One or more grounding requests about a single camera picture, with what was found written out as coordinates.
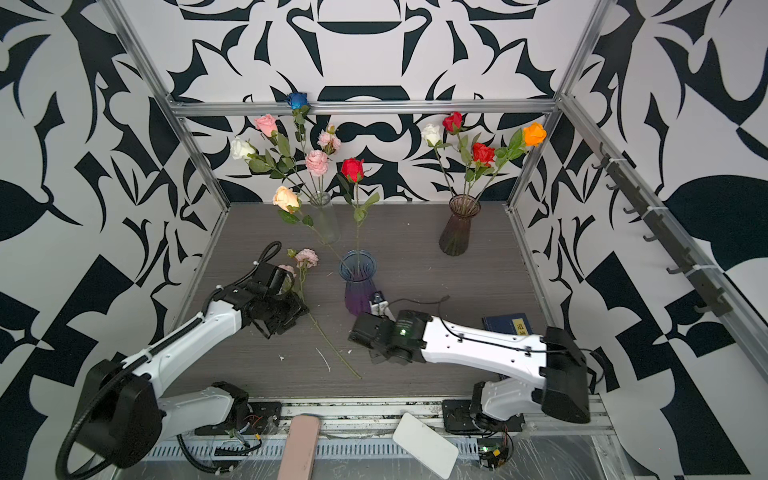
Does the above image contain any blue rose flower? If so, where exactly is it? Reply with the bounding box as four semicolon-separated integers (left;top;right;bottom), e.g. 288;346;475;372
287;92;310;155

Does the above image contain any clear glass vase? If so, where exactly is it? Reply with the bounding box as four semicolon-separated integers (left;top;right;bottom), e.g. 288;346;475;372
308;192;341;245

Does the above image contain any white rose flower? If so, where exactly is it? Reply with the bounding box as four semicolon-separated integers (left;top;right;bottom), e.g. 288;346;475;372
421;123;457;196
230;131;315;200

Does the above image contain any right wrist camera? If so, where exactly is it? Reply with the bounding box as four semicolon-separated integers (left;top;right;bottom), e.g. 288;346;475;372
369;291;391;318

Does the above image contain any wall hook rail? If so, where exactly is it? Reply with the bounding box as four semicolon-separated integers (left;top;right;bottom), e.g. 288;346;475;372
594;144;733;317

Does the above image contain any maroon glass vase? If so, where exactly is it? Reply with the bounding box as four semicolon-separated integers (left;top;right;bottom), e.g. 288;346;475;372
439;194;481;256

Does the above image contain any blue book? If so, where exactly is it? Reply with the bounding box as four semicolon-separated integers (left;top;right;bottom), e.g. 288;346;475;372
482;313;533;336

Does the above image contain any blue purple glass vase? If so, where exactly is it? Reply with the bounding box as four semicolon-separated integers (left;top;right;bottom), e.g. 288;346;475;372
339;250;377;316

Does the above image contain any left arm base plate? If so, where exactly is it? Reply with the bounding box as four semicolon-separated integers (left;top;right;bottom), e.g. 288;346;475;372
194;401;283;436

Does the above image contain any small pink flower sprig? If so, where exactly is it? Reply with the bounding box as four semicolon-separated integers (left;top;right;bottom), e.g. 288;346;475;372
318;124;341;155

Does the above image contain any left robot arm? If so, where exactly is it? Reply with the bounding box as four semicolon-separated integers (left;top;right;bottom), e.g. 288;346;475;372
55;241;308;479

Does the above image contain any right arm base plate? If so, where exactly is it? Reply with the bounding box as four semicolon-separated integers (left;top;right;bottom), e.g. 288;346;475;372
441;399;525;435

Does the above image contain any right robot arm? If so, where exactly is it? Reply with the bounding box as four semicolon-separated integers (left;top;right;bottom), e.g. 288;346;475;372
348;310;591;430

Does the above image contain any large pink peony flower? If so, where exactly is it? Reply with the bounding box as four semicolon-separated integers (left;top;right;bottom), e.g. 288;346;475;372
305;150;329;205

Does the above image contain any pink rose flower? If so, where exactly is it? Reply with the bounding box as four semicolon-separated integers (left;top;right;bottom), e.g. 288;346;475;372
256;114;314;200

